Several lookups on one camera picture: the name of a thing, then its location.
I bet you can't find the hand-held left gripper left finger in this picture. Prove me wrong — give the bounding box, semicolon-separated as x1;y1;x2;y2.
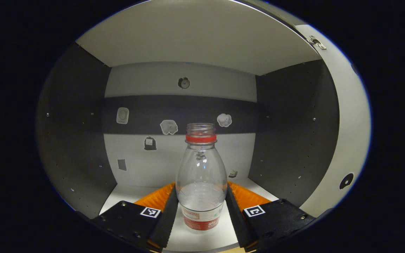
90;182;179;252

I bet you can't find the clear plastic bottle red label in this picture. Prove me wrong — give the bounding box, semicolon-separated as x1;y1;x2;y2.
175;123;228;232

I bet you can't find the white cabinet shelf board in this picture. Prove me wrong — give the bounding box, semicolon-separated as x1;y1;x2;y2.
76;0;321;76
99;177;280;253

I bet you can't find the white and grey cabinet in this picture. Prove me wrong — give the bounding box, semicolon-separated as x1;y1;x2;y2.
36;0;340;253

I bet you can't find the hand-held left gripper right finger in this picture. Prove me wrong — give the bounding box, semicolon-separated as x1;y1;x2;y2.
225;181;316;252

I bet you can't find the white cabinet door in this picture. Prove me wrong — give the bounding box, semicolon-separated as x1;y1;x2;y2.
296;24;372;218

